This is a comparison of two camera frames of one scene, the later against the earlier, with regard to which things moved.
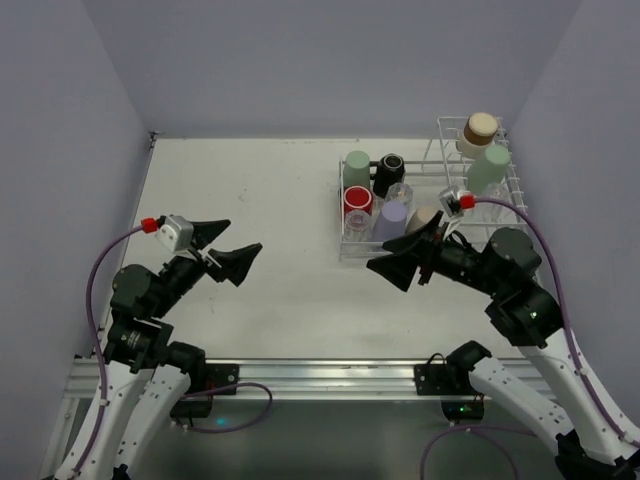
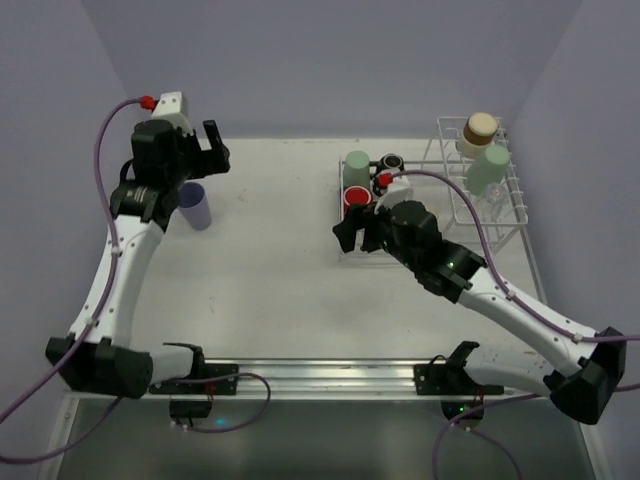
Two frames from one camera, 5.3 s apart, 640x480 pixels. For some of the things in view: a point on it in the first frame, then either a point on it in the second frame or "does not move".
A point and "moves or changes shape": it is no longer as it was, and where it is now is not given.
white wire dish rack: x=469 y=176 does not move
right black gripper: x=427 y=257 -> x=368 y=231
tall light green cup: x=485 y=173 does not move
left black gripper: x=204 y=256 -> x=203 y=156
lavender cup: x=392 y=221 moves or changes shape
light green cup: x=357 y=169 does not move
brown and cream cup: x=478 y=132 does not move
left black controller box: x=200 y=408 does not move
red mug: x=358 y=197 does not move
